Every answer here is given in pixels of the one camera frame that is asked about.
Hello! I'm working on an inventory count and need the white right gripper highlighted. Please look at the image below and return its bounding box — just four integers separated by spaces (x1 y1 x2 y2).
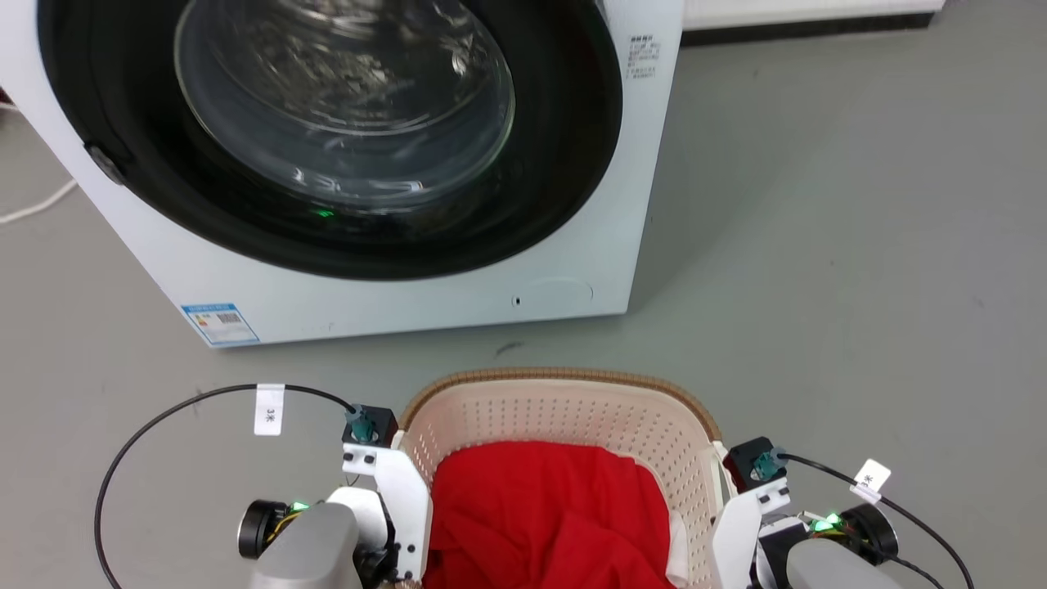
711 478 792 589

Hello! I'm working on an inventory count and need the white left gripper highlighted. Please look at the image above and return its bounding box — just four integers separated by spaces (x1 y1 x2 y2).
342 443 433 582

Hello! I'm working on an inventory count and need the cream perforated laundry basket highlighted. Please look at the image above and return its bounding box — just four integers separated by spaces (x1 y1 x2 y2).
394 367 730 589

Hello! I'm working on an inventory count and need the white cloth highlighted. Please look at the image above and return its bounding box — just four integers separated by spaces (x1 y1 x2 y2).
666 511 690 587

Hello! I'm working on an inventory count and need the red garment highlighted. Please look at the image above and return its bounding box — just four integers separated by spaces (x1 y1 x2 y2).
422 441 678 589

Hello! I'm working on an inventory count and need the blue energy label sticker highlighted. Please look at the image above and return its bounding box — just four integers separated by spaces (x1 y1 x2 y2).
181 303 261 346

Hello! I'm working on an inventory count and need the white front-load washing machine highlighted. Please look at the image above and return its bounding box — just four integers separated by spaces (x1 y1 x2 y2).
0 0 685 350

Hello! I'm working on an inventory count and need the black round washer door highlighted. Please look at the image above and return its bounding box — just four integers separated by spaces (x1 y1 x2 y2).
37 0 625 281

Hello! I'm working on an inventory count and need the small printed text sticker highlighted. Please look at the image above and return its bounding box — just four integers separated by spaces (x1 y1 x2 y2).
627 34 658 80

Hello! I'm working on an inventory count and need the white ledge with black base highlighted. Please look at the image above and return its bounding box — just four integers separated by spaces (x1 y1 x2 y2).
682 0 946 47

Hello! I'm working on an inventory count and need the white right cable tag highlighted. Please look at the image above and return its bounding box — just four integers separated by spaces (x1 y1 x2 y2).
849 459 892 505

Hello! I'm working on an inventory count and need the white cable tag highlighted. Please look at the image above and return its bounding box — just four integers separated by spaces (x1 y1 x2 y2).
849 459 892 505
254 384 286 437

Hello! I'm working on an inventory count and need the white left cable tag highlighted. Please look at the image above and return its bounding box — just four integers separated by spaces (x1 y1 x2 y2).
254 384 286 437

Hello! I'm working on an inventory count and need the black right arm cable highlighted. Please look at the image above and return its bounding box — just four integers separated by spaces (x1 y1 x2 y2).
775 452 976 589

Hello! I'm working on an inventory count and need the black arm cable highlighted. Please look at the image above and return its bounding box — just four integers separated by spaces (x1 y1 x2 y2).
775 452 976 589
94 383 359 589

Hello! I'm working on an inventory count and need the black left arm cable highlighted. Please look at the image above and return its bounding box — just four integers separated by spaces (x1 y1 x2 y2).
94 383 359 589

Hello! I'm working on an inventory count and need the white floor cable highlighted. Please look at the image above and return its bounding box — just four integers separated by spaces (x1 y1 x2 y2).
0 101 79 225

